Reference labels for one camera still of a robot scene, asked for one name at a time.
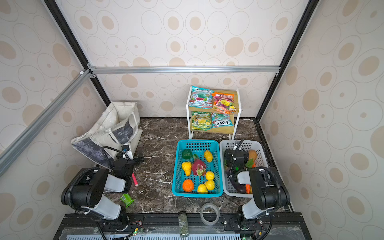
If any pink toy dragon fruit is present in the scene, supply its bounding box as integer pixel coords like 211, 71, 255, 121
192, 154, 207, 176

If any white canvas grocery bag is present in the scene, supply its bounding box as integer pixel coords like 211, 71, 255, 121
71, 102, 143, 170

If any yellow toy pear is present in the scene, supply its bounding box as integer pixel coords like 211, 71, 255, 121
182, 162, 192, 176

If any toy orange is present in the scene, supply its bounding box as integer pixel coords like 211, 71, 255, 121
182, 179, 195, 193

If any teal mint candy bag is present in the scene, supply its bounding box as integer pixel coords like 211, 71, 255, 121
189, 87, 214, 109

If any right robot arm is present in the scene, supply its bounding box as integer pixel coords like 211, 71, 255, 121
223, 148, 290, 222

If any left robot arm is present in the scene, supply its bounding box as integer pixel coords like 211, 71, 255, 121
61, 146, 144, 224

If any teal Fox's candy bag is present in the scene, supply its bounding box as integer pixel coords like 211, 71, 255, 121
212, 113, 233, 129

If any green lemon candy bag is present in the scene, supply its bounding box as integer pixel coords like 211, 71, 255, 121
191, 112, 212, 131

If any orange fruit candy bag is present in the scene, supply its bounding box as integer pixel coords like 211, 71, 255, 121
212, 93, 237, 114

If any toy potato brown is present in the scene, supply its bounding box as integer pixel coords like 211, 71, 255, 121
248, 150, 258, 163

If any pink marker pen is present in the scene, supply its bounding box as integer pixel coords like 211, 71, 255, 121
132, 173, 139, 187

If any yellow toy lemon upper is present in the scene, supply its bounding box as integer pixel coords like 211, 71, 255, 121
204, 151, 213, 163

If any purple toy eggplant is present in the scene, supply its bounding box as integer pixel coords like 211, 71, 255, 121
229, 177, 247, 194

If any green small packet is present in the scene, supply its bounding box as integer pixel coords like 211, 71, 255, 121
120, 194, 135, 208

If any white plastic basket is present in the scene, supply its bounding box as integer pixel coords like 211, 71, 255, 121
219, 140, 269, 198

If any yellow lemon middle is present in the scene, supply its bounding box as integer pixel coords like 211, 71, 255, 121
205, 171, 215, 181

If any yellow lemon right lower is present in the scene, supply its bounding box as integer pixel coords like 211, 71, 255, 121
205, 180, 215, 191

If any teal plastic basket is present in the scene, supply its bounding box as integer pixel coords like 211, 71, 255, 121
172, 140, 223, 198

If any yellow lemon bottom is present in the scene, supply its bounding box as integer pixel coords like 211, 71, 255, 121
197, 184, 208, 194

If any green toy pepper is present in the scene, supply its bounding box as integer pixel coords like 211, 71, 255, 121
182, 149, 193, 160

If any clear tape roll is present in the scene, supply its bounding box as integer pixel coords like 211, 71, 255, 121
200, 203, 220, 227

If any spice jar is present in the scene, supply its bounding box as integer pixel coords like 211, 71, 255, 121
178, 211, 189, 238

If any white wire shelf rack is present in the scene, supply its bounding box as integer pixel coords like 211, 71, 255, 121
186, 87, 242, 140

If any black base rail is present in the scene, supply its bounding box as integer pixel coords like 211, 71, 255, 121
54, 213, 311, 240

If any aluminium frame bar back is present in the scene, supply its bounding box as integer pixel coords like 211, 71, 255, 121
90, 66, 280, 74

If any aluminium frame bar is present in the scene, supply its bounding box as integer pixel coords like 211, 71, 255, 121
90, 66, 280, 74
1, 70, 91, 175

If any aluminium frame bar left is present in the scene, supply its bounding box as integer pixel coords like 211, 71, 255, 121
1, 70, 91, 175

